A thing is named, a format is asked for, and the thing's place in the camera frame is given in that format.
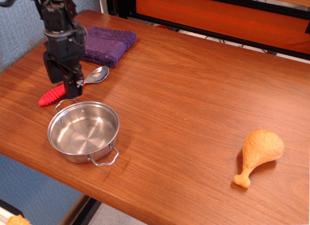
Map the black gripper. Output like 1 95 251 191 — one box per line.
43 28 85 99

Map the red handled metal spoon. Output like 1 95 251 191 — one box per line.
38 66 109 106

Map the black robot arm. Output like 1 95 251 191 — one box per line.
32 0 86 99

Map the orange toy chicken leg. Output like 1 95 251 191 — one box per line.
233 129 285 188

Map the purple folded towel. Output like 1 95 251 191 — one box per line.
81 26 137 67

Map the small steel pot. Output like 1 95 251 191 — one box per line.
47 99 120 166

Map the orange object bottom left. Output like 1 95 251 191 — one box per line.
6 215 31 225

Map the orange back panel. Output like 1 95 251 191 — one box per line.
136 0 310 54

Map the black metal frame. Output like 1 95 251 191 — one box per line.
106 0 310 60

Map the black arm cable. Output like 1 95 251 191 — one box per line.
0 0 25 8

